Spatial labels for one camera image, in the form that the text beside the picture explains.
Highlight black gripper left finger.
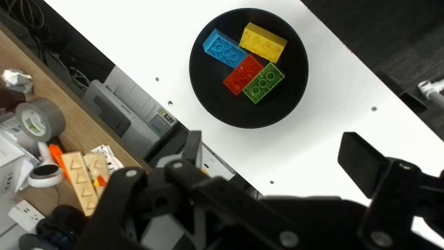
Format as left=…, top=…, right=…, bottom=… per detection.
left=75, top=131, right=311, bottom=250

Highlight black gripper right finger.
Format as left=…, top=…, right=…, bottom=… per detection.
left=337, top=131, right=444, bottom=250

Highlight green lego brick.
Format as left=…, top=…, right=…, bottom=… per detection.
left=241, top=62, right=286, bottom=106

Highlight orange lego brick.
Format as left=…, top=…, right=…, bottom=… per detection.
left=222, top=53, right=265, bottom=98

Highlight blue lego brick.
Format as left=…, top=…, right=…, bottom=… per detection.
left=201, top=28, right=248, bottom=70

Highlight yellow lego brick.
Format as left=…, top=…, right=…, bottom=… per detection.
left=238, top=21, right=288, bottom=64

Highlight black bowl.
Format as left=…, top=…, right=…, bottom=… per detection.
left=187, top=8, right=311, bottom=131

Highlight grey printer device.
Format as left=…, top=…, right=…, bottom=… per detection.
left=82, top=66, right=191, bottom=162

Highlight grey metal tripod pole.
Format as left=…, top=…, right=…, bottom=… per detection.
left=416, top=78, right=444, bottom=102

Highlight white paper booklet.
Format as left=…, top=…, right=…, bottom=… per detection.
left=89, top=144, right=125, bottom=174

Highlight wooden desk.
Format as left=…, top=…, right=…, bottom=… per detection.
left=0, top=27, right=154, bottom=250

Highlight stack of black spools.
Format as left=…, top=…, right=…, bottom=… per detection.
left=18, top=205, right=87, bottom=250

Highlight orange utility knife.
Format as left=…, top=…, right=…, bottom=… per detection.
left=47, top=144, right=71, bottom=180

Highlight white round gadget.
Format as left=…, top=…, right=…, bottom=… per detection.
left=26, top=141, right=64, bottom=189

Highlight white power adapter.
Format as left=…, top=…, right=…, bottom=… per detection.
left=7, top=199, right=47, bottom=235

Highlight white cardboard box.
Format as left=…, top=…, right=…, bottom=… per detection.
left=0, top=124, right=40, bottom=199

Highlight crumpled silver foil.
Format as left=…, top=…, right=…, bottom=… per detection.
left=0, top=69, right=34, bottom=96

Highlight grey duct tape roll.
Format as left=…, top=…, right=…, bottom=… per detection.
left=14, top=98, right=66, bottom=145

